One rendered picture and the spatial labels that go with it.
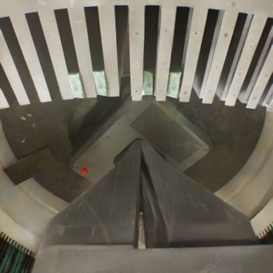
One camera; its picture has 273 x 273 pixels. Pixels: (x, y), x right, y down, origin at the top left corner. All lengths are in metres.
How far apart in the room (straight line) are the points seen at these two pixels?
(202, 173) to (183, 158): 0.54
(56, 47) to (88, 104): 1.18
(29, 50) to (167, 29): 0.12
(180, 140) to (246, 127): 0.58
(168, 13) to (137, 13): 0.02
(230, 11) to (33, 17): 0.16
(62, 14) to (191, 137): 1.03
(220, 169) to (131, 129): 0.88
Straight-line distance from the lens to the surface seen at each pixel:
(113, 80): 0.23
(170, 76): 0.22
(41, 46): 0.25
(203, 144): 1.25
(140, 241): 0.88
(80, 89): 0.23
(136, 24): 0.20
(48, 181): 1.89
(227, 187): 1.92
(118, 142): 1.19
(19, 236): 1.61
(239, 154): 1.78
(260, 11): 0.22
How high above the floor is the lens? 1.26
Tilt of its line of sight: 55 degrees down
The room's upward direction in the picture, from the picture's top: 179 degrees clockwise
